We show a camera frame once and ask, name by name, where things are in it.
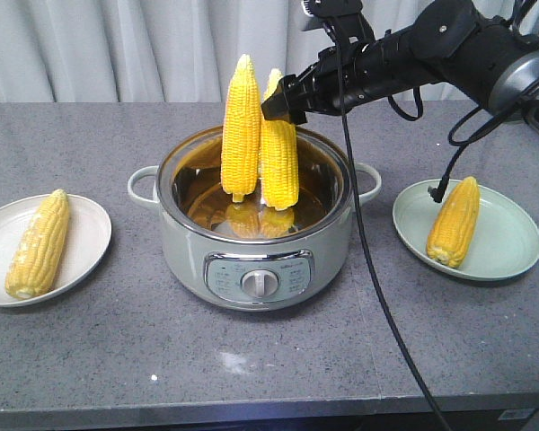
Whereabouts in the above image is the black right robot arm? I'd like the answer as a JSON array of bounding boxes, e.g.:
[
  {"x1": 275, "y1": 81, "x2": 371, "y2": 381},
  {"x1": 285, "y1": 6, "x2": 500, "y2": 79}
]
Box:
[{"x1": 261, "y1": 1, "x2": 539, "y2": 124}]

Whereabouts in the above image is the green electric cooking pot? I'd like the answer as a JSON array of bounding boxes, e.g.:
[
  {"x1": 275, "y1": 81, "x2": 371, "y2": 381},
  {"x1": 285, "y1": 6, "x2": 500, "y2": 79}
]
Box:
[{"x1": 128, "y1": 127, "x2": 382, "y2": 312}]

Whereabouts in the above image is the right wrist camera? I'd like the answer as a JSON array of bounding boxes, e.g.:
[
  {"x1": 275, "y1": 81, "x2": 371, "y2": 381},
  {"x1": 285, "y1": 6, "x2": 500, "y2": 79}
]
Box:
[{"x1": 297, "y1": 0, "x2": 375, "y2": 47}]

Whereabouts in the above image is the white plate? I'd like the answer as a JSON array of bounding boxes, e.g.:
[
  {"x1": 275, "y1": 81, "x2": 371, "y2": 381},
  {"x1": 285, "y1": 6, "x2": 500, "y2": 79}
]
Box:
[{"x1": 0, "y1": 194, "x2": 112, "y2": 308}]

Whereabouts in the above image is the light green plate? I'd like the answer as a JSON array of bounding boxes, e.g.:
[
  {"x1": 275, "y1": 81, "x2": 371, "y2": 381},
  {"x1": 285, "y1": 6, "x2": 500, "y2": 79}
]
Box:
[{"x1": 393, "y1": 179, "x2": 539, "y2": 282}]

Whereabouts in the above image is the black camera cable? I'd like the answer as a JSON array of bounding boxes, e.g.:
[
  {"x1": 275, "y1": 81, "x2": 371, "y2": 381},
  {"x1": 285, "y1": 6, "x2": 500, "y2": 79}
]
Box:
[{"x1": 331, "y1": 17, "x2": 453, "y2": 431}]

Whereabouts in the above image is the pale corn cob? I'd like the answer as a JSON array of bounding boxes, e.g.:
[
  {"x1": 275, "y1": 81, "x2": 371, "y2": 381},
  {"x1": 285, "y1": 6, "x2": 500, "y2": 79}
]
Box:
[{"x1": 4, "y1": 189, "x2": 70, "y2": 300}]

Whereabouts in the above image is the grey curtain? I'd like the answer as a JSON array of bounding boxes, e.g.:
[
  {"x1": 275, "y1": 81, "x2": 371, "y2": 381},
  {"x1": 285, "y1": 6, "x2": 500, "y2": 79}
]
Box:
[{"x1": 0, "y1": 0, "x2": 539, "y2": 104}]

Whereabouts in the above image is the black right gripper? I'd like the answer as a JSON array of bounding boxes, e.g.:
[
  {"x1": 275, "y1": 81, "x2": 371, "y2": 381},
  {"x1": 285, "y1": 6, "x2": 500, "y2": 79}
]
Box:
[{"x1": 261, "y1": 29, "x2": 413, "y2": 126}]

